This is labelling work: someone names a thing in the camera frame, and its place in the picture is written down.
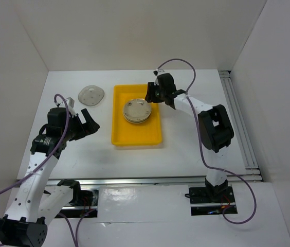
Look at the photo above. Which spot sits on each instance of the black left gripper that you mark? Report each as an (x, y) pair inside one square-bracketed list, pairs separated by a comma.
[(91, 126)]

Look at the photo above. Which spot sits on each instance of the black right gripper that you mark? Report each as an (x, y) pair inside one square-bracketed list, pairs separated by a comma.
[(150, 96)]

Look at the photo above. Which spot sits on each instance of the clear glass plate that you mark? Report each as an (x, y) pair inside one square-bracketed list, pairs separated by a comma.
[(137, 106)]

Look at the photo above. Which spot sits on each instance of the grey glass plate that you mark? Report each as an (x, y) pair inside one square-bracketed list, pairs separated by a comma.
[(91, 95)]

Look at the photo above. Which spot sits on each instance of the cream plate with calligraphy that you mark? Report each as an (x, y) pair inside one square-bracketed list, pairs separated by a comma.
[(136, 119)]

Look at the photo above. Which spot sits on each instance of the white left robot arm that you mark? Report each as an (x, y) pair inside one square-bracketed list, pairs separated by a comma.
[(26, 221)]

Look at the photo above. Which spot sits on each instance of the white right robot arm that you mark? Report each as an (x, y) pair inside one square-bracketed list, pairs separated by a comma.
[(212, 124)]

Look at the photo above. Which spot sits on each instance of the yellow plastic bin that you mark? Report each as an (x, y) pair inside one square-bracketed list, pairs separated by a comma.
[(125, 133)]

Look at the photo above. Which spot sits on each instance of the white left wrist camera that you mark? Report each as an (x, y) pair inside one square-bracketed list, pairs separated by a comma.
[(70, 102)]

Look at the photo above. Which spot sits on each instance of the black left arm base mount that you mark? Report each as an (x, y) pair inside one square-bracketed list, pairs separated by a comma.
[(84, 202)]

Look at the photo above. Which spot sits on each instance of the aluminium side rail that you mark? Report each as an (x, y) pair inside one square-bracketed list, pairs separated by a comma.
[(253, 173)]

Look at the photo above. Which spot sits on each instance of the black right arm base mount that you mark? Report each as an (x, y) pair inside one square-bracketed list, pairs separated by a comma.
[(202, 204)]

